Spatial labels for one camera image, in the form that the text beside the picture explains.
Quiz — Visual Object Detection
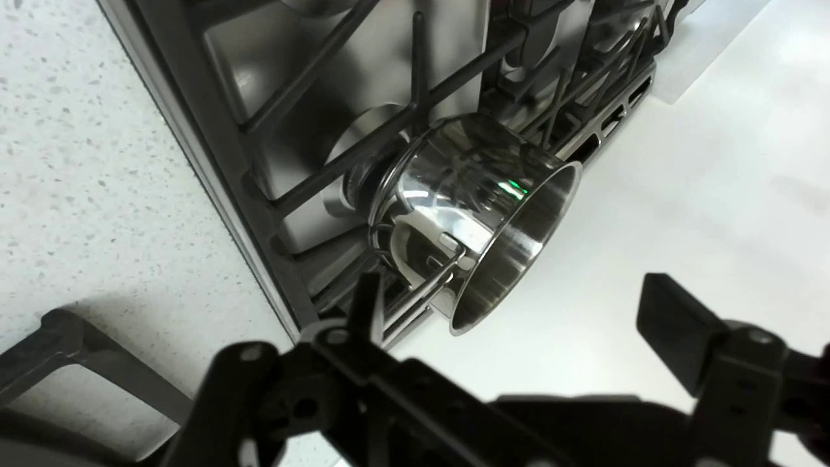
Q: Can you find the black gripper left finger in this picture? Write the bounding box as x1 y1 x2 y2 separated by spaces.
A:
348 273 383 343

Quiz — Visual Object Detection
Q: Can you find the silver pot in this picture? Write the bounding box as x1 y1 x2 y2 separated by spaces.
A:
369 117 583 335

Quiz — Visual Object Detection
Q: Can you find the stainless steel gas stove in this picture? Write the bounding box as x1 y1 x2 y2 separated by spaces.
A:
96 0 700 338

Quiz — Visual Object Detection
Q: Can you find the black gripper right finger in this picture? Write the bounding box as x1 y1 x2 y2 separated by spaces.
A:
635 273 726 397

